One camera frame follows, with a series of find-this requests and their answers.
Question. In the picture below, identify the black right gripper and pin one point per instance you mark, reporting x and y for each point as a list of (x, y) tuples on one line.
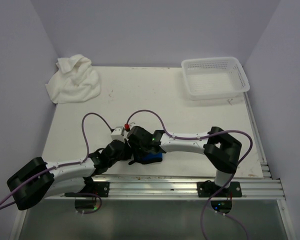
[(134, 147)]

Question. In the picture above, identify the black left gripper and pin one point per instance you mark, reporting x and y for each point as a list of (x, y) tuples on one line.
[(128, 152)]

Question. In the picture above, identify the blue towel with black trim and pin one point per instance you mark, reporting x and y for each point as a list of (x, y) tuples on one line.
[(146, 160)]

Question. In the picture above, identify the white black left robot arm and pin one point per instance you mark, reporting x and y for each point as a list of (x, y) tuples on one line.
[(40, 179)]

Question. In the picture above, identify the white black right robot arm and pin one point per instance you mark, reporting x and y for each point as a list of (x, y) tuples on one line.
[(220, 148)]

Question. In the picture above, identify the white crumpled towel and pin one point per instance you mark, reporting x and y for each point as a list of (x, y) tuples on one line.
[(75, 81)]

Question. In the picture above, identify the white plastic basket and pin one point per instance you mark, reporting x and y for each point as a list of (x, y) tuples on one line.
[(214, 78)]

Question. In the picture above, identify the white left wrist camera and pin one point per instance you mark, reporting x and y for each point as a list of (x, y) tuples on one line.
[(118, 134)]

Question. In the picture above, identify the aluminium rail frame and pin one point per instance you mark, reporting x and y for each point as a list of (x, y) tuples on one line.
[(77, 127)]

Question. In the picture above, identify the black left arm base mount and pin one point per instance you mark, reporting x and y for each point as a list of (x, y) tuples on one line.
[(99, 188)]

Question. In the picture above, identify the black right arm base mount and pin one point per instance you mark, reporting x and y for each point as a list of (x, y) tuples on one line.
[(206, 189)]

